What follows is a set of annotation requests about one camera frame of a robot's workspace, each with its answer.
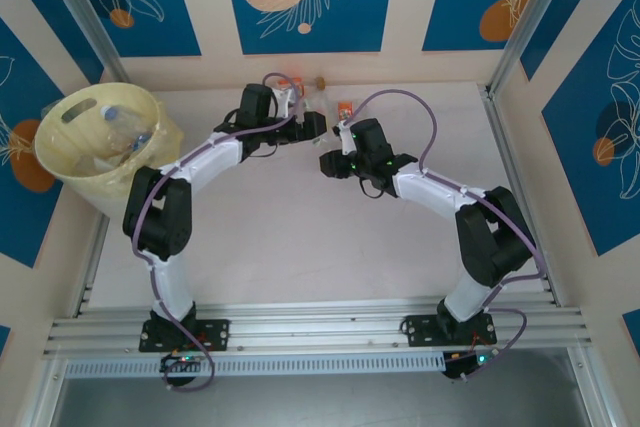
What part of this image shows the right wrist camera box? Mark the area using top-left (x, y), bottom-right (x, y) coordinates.
top-left (333, 117), bottom-right (359, 156)

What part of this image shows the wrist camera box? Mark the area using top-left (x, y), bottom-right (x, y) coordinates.
top-left (271, 85), bottom-right (308, 122)
top-left (333, 117), bottom-right (359, 156)

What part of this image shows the aluminium frame post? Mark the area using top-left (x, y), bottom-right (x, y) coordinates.
top-left (487, 0), bottom-right (576, 97)
top-left (35, 0), bottom-right (134, 89)

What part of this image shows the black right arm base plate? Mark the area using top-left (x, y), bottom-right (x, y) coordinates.
top-left (401, 313), bottom-right (499, 349)

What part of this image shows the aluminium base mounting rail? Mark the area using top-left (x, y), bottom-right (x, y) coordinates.
top-left (42, 296), bottom-right (594, 360)

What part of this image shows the orange label bottle brown cap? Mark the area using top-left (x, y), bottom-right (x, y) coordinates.
top-left (276, 75), bottom-right (328, 99)

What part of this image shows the clear water bottle blue cap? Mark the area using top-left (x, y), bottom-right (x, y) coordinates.
top-left (99, 104), bottom-right (133, 135)

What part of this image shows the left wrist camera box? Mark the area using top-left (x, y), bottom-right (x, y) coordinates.
top-left (271, 85), bottom-right (308, 122)

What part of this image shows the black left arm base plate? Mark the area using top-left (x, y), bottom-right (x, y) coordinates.
top-left (138, 318), bottom-right (232, 353)

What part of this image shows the yellow plastic bin liner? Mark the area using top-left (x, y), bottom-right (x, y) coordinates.
top-left (34, 81), bottom-right (187, 199)

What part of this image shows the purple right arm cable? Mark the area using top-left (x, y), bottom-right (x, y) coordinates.
top-left (341, 89), bottom-right (549, 384)

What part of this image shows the white plastic bin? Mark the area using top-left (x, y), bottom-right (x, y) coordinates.
top-left (34, 81), bottom-right (187, 221)

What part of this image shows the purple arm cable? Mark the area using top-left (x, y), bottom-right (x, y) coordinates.
top-left (130, 71), bottom-right (308, 394)
top-left (341, 89), bottom-right (549, 384)

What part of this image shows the aluminium table side rail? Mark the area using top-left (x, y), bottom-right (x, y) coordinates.
top-left (481, 83), bottom-right (564, 309)
top-left (73, 216), bottom-right (111, 320)

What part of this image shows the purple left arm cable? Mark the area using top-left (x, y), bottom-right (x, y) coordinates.
top-left (130, 71), bottom-right (308, 394)

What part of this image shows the grey slotted cable duct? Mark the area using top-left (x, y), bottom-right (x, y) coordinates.
top-left (63, 351), bottom-right (447, 379)

